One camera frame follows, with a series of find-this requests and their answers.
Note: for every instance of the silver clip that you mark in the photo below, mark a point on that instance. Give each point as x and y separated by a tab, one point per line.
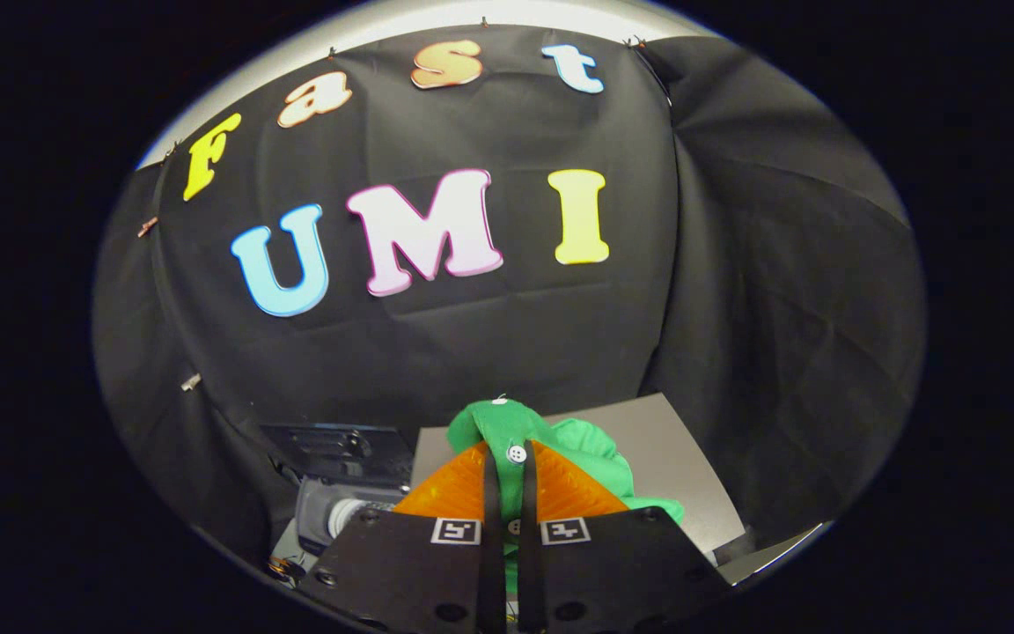
191	382

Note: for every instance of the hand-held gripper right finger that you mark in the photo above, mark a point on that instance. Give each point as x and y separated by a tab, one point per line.
529	563

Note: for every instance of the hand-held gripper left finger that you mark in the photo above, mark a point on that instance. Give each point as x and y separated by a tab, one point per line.
491	546

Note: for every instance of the dark grey washing machine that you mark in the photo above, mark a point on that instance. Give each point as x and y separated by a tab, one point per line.
331	515

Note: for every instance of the black backdrop cloth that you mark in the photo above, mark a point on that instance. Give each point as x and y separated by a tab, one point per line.
472	335

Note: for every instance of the grey cabinet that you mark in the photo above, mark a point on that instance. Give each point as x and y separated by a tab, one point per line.
674	458

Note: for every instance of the green polo shirt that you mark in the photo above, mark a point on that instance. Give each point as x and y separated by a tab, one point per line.
507	423

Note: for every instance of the red clip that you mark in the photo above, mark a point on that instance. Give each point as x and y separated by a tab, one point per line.
147	226

